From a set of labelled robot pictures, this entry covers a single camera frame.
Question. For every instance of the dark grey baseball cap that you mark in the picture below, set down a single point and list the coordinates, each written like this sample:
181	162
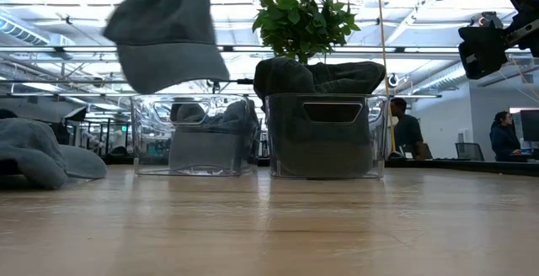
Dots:
282	76
320	150
349	78

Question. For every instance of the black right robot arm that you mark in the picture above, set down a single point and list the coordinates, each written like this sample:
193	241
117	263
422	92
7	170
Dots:
526	2

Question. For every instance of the black computer monitor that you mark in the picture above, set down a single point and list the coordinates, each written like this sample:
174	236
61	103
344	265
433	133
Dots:
530	125

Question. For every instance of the person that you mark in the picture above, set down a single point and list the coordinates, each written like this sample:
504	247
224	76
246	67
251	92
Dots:
505	139
406	133

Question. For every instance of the black mesh office chair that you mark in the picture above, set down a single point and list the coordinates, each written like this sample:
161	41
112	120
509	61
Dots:
469	152

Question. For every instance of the clear plastic bin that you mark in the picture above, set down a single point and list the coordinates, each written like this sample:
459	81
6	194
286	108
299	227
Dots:
145	150
381	141

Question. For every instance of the green leafy plant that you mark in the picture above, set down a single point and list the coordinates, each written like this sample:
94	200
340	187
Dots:
303	19

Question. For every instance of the silver ventilation duct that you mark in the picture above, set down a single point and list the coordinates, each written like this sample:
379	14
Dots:
446	78

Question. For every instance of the black aluminium frame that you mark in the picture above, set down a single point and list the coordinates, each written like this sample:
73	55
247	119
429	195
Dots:
463	167

